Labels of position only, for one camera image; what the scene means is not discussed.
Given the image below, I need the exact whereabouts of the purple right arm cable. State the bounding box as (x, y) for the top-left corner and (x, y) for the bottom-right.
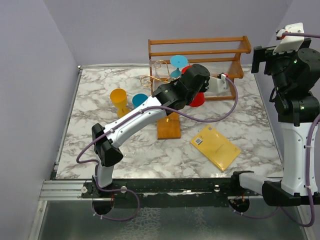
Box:
(228, 31), (320, 228)

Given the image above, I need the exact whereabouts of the yellow book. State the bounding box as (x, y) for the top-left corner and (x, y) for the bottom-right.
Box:
(190, 124), (241, 172)

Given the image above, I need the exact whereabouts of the wooden rack base board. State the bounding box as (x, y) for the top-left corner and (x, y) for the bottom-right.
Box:
(157, 112), (181, 140)

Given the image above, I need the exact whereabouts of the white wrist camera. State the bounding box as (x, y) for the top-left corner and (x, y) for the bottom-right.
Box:
(204, 73), (230, 97)
(272, 22), (305, 55)

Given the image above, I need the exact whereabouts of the wooden shelf rack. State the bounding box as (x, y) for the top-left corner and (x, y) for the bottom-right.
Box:
(148, 35), (252, 91)

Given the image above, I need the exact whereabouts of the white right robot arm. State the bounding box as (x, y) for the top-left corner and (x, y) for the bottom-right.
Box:
(229, 38), (320, 207)

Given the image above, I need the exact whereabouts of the gold wire wine glass rack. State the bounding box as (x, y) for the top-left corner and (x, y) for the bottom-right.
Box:
(140, 59), (178, 87)

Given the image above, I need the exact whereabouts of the red plastic goblet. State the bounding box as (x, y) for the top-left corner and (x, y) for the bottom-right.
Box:
(181, 65), (205, 108)

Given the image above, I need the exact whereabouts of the orange plastic goblet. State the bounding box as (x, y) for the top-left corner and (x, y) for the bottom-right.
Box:
(110, 88), (131, 118)

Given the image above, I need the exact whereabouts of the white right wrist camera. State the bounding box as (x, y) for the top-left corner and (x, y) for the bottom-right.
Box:
(272, 22), (305, 55)

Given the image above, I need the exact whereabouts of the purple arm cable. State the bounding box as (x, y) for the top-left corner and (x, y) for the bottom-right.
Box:
(75, 77), (239, 221)
(228, 31), (320, 228)

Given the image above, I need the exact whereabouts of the aluminium frame rail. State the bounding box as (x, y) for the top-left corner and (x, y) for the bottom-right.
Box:
(39, 178), (305, 201)

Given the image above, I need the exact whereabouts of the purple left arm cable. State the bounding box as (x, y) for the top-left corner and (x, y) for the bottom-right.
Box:
(75, 77), (239, 221)

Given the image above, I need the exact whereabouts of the blue plastic goblet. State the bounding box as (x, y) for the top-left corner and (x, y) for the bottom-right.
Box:
(170, 55), (189, 79)
(132, 93), (148, 109)

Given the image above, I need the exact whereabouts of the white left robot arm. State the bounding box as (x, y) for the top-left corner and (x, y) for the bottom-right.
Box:
(91, 63), (210, 198)

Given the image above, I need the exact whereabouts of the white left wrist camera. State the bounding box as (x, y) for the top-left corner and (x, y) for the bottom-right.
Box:
(204, 73), (230, 97)

